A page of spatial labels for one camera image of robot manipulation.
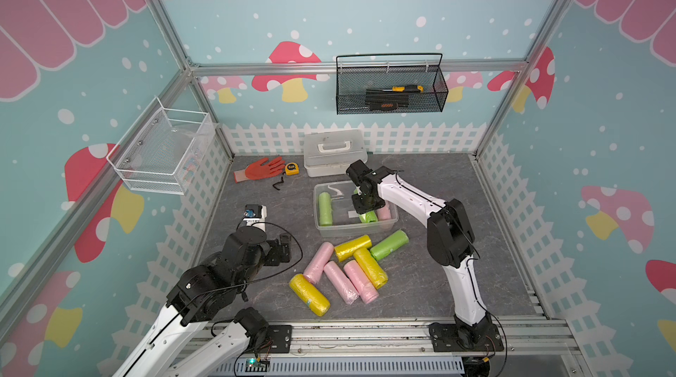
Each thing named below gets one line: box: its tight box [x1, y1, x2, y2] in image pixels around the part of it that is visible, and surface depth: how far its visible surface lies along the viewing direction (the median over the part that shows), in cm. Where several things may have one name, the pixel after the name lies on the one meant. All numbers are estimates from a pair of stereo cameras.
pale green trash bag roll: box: [317, 191, 333, 227], surface depth 101 cm
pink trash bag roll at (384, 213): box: [375, 200, 392, 222], surface depth 97 cm
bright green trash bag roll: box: [359, 209, 379, 224], surface depth 91 cm
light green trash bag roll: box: [369, 229, 410, 261], surface depth 92 cm
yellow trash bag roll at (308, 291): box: [288, 273, 331, 318], surface depth 81 cm
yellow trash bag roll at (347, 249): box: [334, 234, 373, 262], surface depth 91 cm
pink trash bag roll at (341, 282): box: [323, 260, 361, 305], surface depth 84 cm
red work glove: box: [233, 155, 286, 184], surface depth 116 cm
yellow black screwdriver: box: [366, 84, 425, 93], surface depth 93 cm
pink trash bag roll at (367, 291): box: [343, 259, 380, 305], surface depth 83 cm
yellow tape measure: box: [284, 162, 301, 177], surface depth 115 cm
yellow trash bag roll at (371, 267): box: [352, 246, 389, 290], surface depth 86 cm
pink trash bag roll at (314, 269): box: [302, 241, 335, 285], surface depth 87 cm
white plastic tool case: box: [303, 129, 368, 178], surface depth 109 cm
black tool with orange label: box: [365, 91, 411, 112], surface depth 91 cm
